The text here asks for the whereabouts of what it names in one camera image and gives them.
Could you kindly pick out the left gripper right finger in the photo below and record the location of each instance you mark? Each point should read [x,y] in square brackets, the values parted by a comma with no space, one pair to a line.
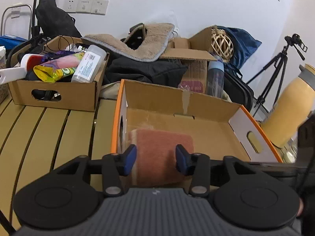
[196,166]

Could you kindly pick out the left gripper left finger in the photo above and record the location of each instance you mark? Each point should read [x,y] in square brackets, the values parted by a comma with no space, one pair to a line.
[114,166]

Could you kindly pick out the pink sponge block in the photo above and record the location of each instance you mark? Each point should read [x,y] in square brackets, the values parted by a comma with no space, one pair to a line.
[155,164]

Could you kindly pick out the red orange cardboard tray box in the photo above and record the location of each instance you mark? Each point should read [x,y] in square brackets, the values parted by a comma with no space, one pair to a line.
[218,128]

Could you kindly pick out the black suitcase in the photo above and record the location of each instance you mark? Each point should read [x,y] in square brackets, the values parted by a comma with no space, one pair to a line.
[238,91]

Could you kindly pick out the blue lid water bottle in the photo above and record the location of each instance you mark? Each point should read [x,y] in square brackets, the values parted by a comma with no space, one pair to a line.
[215,77]

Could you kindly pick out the black clothing pile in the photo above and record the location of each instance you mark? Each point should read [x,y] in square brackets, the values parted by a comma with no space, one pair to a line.
[160,72]

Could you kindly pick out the white plastic bottle with label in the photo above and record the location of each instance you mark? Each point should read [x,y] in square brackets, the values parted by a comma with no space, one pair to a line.
[89,65]

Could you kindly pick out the open brown cardboard box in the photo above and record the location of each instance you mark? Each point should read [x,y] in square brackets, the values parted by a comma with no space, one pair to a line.
[195,53]

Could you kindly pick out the yellow snack bag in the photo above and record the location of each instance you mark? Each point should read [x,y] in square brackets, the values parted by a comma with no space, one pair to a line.
[57,69]

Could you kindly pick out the yellow thermos jug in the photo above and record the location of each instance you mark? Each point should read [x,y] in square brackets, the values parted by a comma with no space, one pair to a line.
[291,108]

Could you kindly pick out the wicker rattan ball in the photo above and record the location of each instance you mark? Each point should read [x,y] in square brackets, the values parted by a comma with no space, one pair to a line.
[221,44]

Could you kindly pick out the blue fabric bag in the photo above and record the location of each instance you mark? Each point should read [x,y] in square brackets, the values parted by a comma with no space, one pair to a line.
[244,46]

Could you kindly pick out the beige fleece blanket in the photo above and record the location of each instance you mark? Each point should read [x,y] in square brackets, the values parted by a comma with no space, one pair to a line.
[155,42]

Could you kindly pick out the black bag on trolley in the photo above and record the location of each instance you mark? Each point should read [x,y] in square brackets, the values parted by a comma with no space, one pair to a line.
[54,21]

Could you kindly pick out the brown cardboard box with handle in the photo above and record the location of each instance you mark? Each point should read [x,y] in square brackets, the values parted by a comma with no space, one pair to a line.
[60,95]

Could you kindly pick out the black camera tripod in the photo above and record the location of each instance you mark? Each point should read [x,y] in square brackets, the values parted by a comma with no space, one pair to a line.
[280,63]

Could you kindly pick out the white wall socket panel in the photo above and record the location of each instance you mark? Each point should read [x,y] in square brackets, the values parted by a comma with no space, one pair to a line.
[98,7]

